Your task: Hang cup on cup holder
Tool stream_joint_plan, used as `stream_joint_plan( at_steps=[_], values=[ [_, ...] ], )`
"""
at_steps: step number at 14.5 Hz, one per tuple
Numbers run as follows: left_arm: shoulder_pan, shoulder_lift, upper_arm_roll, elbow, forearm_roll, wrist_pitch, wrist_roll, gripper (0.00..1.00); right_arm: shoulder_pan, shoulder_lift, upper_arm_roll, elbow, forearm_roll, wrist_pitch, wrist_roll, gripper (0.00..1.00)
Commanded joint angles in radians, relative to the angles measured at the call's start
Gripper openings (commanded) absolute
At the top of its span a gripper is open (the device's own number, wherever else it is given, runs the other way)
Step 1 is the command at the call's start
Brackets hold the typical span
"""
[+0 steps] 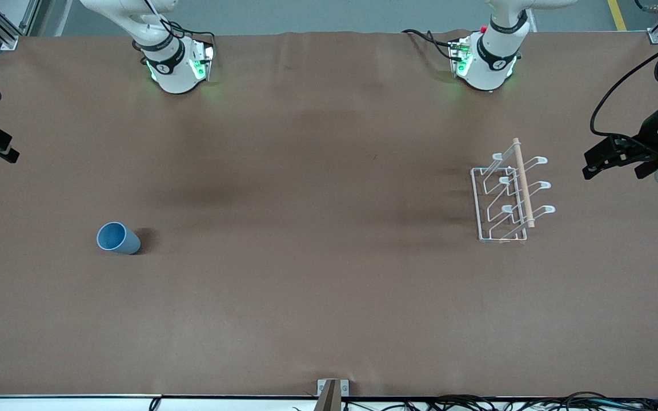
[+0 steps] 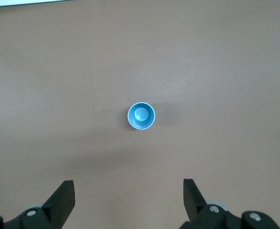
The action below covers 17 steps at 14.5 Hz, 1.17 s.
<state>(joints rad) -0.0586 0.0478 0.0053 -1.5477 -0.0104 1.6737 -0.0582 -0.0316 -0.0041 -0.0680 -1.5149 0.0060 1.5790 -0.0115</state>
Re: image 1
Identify blue plastic cup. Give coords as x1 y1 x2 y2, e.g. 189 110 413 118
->
96 221 142 255

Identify brown table cover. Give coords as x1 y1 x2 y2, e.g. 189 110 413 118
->
0 30 658 399

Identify white wire cup holder rack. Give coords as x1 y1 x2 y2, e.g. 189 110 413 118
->
471 138 556 244

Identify black left arm base cable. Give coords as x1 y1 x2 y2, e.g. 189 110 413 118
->
402 29 462 62

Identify black tangled table edge cables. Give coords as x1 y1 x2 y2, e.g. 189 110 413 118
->
291 392 658 411

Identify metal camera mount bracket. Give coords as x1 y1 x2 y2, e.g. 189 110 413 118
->
313 379 350 411

